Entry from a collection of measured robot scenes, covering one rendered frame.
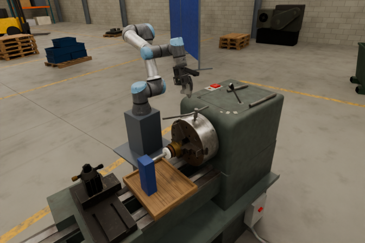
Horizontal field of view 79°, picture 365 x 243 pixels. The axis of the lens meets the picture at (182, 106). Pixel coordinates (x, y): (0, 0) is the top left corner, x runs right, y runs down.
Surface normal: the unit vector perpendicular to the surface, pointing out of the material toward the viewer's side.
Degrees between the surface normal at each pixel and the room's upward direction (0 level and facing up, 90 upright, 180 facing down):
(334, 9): 90
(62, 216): 0
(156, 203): 0
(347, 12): 90
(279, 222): 0
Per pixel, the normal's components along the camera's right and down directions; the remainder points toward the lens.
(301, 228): -0.03, -0.90
